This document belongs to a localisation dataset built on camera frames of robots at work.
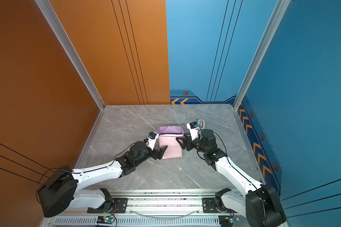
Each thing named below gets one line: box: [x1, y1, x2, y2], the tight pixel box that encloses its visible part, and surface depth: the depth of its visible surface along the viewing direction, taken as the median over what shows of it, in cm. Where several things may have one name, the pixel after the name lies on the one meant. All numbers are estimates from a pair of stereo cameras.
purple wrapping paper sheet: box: [157, 125, 184, 159], surface depth 84 cm
